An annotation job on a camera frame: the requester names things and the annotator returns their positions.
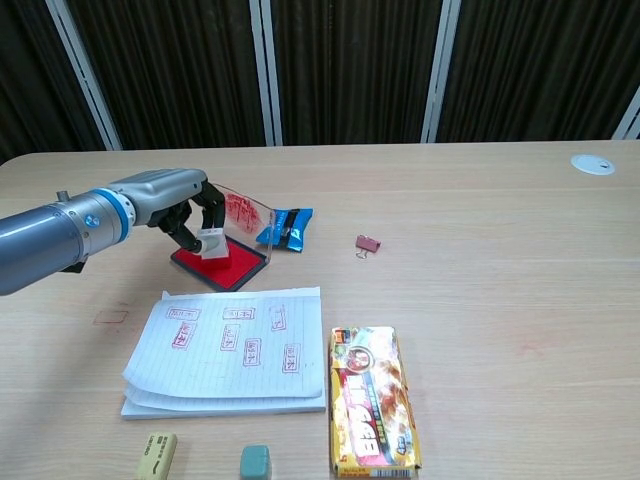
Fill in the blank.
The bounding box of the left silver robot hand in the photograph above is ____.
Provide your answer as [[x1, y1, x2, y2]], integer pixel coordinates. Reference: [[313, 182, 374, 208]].
[[105, 168, 227, 254]]

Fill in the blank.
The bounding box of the white and red stamp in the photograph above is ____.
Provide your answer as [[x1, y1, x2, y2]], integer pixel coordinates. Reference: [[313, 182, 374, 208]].
[[197, 228, 233, 270]]

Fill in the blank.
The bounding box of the red ink pad with lid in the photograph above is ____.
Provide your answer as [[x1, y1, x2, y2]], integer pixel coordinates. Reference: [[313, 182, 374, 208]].
[[169, 182, 276, 293]]

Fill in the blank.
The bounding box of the blue snack packet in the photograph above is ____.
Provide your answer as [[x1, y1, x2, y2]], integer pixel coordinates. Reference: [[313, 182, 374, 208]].
[[255, 206, 315, 254]]

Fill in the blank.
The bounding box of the white lined notepad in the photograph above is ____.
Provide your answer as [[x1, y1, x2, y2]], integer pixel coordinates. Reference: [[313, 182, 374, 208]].
[[120, 286, 327, 421]]

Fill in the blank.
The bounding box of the pink binder clip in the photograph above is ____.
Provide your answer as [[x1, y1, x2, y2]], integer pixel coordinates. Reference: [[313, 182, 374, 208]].
[[355, 234, 382, 260]]

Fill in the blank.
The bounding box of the yellow eraser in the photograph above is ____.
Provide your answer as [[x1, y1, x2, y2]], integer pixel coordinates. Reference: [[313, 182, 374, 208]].
[[135, 431, 179, 480]]

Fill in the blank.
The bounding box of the green eraser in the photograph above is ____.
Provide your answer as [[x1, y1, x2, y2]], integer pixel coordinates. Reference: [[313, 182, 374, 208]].
[[239, 444, 275, 480]]

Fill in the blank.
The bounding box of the yellow snack box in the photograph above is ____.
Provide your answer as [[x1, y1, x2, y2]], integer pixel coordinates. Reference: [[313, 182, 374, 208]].
[[328, 325, 423, 477]]

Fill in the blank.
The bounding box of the white partition post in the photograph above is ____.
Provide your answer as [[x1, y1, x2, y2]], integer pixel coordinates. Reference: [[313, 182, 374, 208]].
[[248, 0, 284, 147], [611, 85, 640, 141], [44, 0, 124, 152], [420, 0, 462, 144]]

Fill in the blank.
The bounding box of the white cable grommet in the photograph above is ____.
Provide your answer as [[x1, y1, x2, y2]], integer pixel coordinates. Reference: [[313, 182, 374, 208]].
[[570, 154, 616, 176]]

